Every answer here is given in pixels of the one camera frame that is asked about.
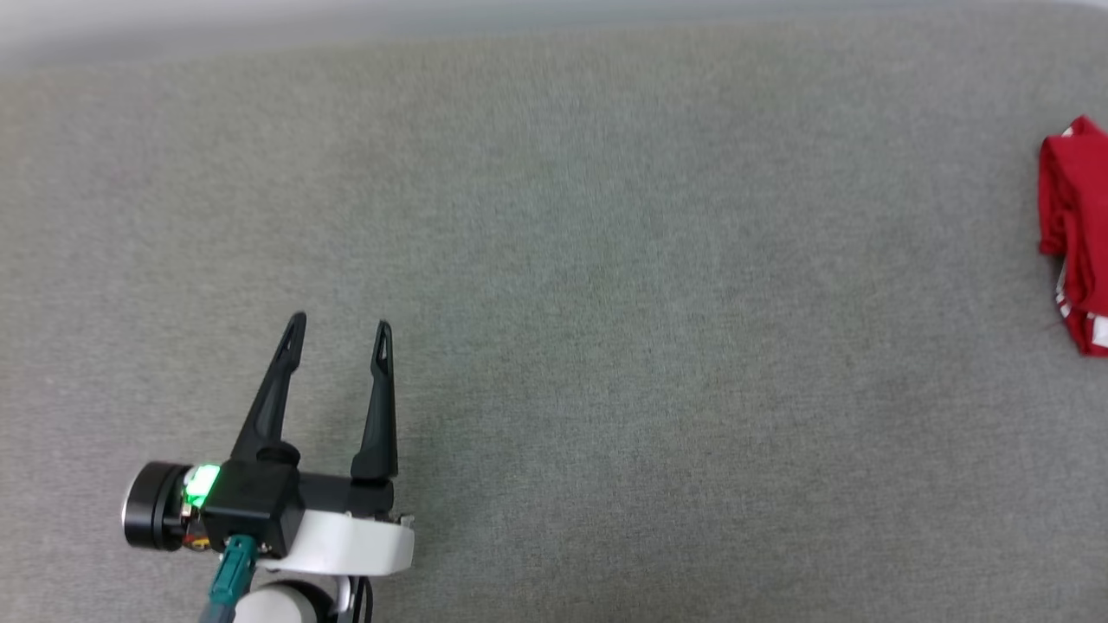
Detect teal camera cable connector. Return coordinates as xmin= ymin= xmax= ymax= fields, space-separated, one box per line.
xmin=199 ymin=535 xmax=259 ymax=623

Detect red and white t-shirt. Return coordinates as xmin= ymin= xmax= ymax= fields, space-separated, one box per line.
xmin=1038 ymin=115 xmax=1108 ymax=357

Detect grey fabric sofa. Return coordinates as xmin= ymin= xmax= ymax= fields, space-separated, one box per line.
xmin=0 ymin=9 xmax=1108 ymax=623

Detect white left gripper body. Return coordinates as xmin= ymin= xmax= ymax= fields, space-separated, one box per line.
xmin=260 ymin=472 xmax=415 ymax=577

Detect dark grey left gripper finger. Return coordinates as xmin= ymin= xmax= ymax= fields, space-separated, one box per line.
xmin=229 ymin=311 xmax=307 ymax=464
xmin=350 ymin=320 xmax=399 ymax=481

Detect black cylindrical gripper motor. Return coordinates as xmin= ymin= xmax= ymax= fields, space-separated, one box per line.
xmin=121 ymin=462 xmax=196 ymax=551

